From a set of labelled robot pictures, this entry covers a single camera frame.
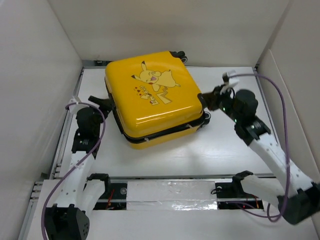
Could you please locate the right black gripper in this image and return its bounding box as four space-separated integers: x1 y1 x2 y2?
200 83 241 123

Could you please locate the yellow suitcase with grey lining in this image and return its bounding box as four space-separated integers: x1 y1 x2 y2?
104 51 211 150

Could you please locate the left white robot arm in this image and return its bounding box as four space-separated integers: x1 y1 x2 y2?
41 96 115 240

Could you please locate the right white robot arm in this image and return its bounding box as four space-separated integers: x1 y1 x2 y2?
198 85 320 225

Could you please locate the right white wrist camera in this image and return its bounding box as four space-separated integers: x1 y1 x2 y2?
220 70 240 94

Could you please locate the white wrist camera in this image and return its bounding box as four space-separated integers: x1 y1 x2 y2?
65 96 87 115
220 70 240 94

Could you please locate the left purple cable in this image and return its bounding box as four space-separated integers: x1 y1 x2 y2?
41 102 107 240

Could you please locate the purple cable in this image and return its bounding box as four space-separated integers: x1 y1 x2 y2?
231 73 292 222
41 102 107 240

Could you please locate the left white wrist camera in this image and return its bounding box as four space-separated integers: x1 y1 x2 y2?
65 96 87 115

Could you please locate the aluminium mounting rail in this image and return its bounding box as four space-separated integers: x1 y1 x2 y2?
29 174 303 211

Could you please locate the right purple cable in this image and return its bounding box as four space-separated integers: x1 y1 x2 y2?
231 73 292 222

